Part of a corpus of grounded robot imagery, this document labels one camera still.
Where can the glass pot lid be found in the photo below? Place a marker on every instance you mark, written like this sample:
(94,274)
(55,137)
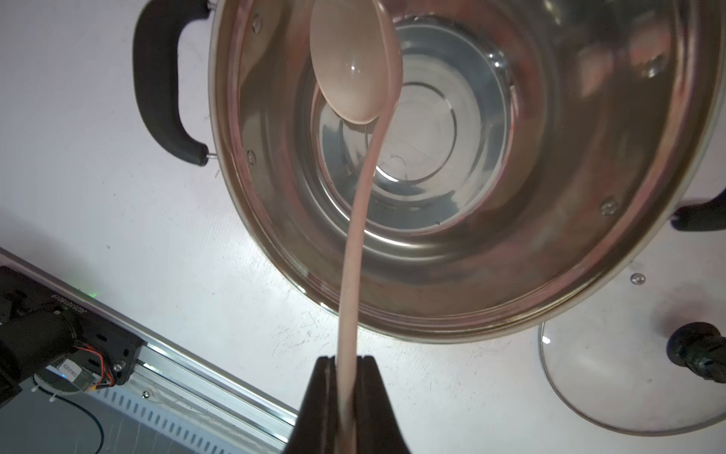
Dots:
(648,360)

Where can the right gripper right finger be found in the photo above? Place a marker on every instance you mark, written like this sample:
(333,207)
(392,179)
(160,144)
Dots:
(377,428)

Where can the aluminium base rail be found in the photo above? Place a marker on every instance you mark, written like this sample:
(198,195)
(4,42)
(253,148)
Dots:
(175,392)

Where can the stainless steel pot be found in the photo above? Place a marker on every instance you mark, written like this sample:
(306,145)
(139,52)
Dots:
(536,146)

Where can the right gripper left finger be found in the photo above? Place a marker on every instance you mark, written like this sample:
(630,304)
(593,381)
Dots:
(316,427)

